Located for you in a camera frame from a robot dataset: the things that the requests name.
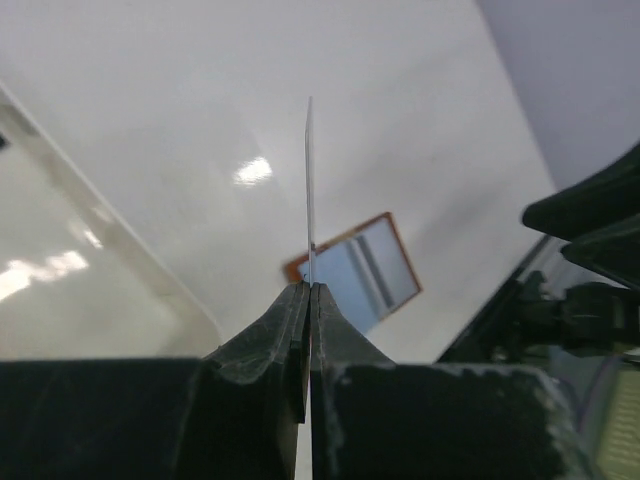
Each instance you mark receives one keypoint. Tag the thin white card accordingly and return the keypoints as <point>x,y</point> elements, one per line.
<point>309,185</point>

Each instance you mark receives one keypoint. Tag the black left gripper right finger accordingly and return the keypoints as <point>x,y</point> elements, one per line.
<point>372,418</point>

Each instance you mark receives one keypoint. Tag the brown leather card holder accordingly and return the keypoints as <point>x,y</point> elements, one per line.
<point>368,272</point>

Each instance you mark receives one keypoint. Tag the white oblong tray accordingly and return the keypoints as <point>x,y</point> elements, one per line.
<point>76,281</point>

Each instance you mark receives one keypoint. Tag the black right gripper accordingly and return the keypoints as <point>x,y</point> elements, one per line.
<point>546,300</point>

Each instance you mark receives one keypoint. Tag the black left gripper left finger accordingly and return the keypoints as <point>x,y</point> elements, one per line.
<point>233,414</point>

